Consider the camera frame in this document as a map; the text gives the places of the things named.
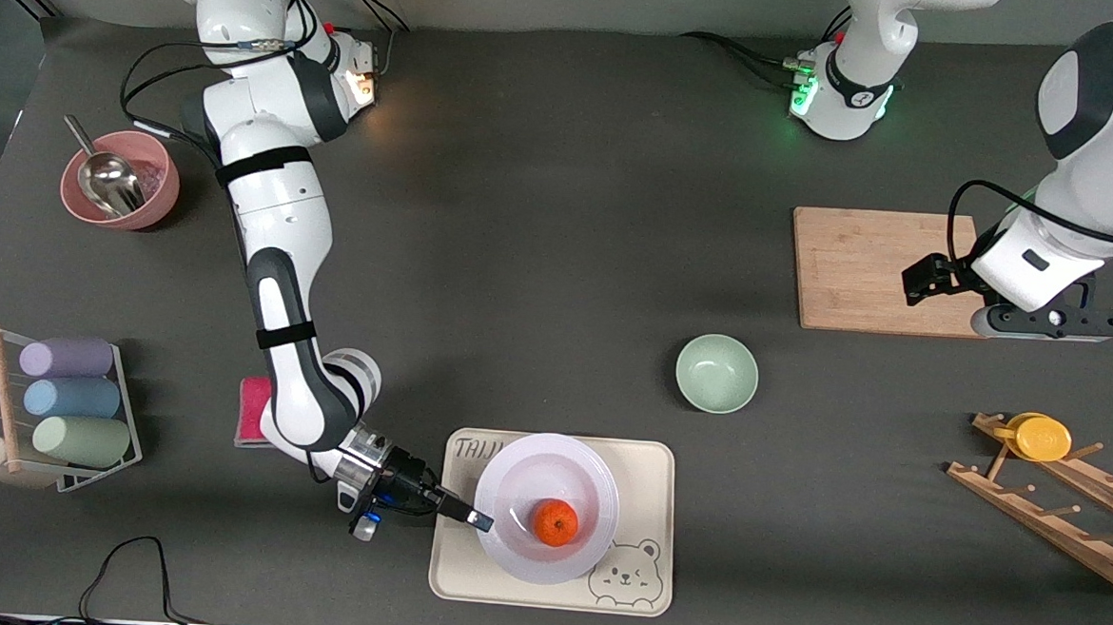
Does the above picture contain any pink bowl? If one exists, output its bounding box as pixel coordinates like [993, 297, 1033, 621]
[58, 127, 184, 234]

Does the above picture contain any pale green bowl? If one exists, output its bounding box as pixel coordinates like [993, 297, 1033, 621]
[674, 332, 762, 418]

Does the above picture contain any white wire cup rack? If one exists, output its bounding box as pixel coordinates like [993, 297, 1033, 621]
[0, 323, 149, 498]

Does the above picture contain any purple cup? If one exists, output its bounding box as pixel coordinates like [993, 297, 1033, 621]
[18, 336, 116, 382]

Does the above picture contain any metal scoop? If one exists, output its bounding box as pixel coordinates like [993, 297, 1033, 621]
[59, 113, 151, 219]

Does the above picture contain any pink folded cloth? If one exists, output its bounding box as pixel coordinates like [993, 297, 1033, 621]
[233, 375, 274, 450]

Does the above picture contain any light green cup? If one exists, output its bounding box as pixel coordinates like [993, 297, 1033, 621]
[30, 414, 132, 470]

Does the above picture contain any orange fruit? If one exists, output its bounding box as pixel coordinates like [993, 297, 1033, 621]
[532, 498, 581, 550]

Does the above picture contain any blue cup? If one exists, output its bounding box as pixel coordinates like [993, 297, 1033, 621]
[23, 375, 123, 422]

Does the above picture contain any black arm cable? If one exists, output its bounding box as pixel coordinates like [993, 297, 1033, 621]
[117, 30, 298, 171]
[945, 177, 1113, 278]

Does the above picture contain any wooden cutting board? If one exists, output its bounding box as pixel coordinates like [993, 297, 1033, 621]
[788, 206, 996, 340]

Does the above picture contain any black table cable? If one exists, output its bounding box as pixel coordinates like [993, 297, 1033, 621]
[0, 528, 317, 625]

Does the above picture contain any wooden peg drying rack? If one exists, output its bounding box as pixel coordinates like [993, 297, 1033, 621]
[940, 409, 1113, 599]

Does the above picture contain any black left base cable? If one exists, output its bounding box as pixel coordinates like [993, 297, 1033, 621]
[676, 29, 820, 90]

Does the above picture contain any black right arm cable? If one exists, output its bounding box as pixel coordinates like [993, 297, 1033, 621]
[117, 30, 298, 171]

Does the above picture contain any cream bear print tray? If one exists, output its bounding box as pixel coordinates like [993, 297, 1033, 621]
[427, 426, 682, 618]

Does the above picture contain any white plate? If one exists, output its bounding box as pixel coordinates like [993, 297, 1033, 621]
[469, 429, 625, 589]

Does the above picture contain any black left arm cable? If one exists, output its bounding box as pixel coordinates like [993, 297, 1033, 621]
[945, 177, 1113, 278]

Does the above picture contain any yellow cup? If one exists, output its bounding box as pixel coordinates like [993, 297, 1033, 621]
[992, 411, 1075, 464]

